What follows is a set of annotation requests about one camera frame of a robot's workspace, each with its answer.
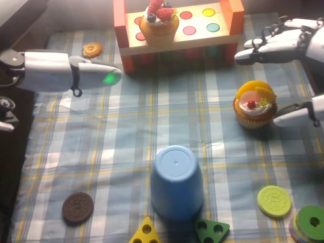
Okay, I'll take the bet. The yellow triangle block with holes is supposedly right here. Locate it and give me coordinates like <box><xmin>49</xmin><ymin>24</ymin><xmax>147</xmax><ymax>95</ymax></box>
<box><xmin>129</xmin><ymin>216</ymin><xmax>162</xmax><ymax>243</ymax></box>

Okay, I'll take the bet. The green sandwich cookie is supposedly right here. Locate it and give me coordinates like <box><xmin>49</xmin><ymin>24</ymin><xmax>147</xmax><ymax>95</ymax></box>
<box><xmin>257</xmin><ymin>185</ymin><xmax>292</xmax><ymax>219</ymax></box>

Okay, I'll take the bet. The peach slice cream cupcake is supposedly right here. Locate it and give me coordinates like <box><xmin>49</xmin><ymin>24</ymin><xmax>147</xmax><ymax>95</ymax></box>
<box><xmin>232</xmin><ymin>80</ymin><xmax>278</xmax><ymax>130</ymax></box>

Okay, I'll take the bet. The brown sandwich cookie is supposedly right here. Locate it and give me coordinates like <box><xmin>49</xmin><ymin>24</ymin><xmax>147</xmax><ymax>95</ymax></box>
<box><xmin>62</xmin><ymin>192</ymin><xmax>95</xmax><ymax>225</ymax></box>

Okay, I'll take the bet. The blue plastic cup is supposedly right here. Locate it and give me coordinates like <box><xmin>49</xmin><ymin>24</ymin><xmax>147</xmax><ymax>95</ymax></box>
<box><xmin>150</xmin><ymin>145</ymin><xmax>205</xmax><ymax>223</ymax></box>

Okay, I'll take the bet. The blue plaid tablecloth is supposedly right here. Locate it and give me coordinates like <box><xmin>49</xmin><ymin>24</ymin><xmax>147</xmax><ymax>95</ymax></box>
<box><xmin>11</xmin><ymin>12</ymin><xmax>324</xmax><ymax>243</ymax></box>

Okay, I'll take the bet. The multicoloured stacking ring pile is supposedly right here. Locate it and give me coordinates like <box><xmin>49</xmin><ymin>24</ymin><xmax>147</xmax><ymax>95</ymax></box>
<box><xmin>288</xmin><ymin>215</ymin><xmax>316</xmax><ymax>243</ymax></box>

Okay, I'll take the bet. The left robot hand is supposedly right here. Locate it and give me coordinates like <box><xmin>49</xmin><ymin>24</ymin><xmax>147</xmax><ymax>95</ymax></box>
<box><xmin>0</xmin><ymin>49</ymin><xmax>123</xmax><ymax>98</ymax></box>

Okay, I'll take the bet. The green triangle block with holes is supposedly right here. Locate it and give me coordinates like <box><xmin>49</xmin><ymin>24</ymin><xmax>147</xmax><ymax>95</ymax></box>
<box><xmin>195</xmin><ymin>219</ymin><xmax>231</xmax><ymax>243</ymax></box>

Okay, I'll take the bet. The strawberry blueberry cupcake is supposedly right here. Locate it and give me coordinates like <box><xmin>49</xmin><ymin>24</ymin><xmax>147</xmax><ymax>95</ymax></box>
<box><xmin>139</xmin><ymin>0</ymin><xmax>180</xmax><ymax>48</ymax></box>

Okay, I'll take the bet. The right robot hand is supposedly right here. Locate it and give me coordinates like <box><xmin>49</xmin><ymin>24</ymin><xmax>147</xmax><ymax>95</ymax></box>
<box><xmin>234</xmin><ymin>16</ymin><xmax>324</xmax><ymax>127</ymax></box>

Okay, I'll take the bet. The wooden peg hammer bench toy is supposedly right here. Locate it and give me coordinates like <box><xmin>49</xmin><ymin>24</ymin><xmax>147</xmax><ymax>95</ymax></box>
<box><xmin>113</xmin><ymin>0</ymin><xmax>245</xmax><ymax>74</ymax></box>

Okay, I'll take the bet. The tan round biscuit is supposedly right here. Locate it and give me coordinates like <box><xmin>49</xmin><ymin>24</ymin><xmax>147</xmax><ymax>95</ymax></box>
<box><xmin>82</xmin><ymin>42</ymin><xmax>103</xmax><ymax>59</ymax></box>

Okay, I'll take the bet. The green stacking ring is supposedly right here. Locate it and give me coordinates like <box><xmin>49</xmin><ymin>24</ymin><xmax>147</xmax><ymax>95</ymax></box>
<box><xmin>295</xmin><ymin>205</ymin><xmax>324</xmax><ymax>241</ymax></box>

